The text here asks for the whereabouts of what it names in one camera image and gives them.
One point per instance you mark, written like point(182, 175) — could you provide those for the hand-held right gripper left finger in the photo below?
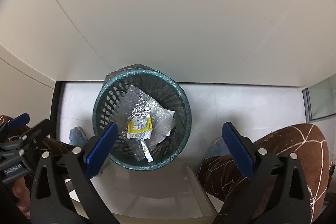
point(102, 150)

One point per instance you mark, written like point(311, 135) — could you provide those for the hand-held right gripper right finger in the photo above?
point(239, 153)

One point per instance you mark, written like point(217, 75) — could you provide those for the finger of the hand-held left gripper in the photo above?
point(39, 129)
point(18, 119)

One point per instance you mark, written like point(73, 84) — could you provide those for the teal mesh waste basket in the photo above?
point(105, 108)

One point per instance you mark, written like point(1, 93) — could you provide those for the yellow snack wrapper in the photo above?
point(139, 127)

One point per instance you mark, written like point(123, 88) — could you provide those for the white torn wrapper strip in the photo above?
point(147, 151)

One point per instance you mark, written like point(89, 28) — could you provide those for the clear bubble wrap sheet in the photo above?
point(139, 103)

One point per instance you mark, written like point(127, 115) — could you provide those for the person's left hand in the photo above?
point(21, 192)

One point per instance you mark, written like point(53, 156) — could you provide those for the blue fuzzy slipper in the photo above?
point(78, 136)
point(219, 146)

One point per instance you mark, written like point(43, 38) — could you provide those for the person's left leg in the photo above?
point(56, 145)

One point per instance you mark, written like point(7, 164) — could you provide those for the person's leg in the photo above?
point(56, 145)
point(275, 161)

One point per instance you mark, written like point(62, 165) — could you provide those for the person's right leg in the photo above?
point(275, 161)

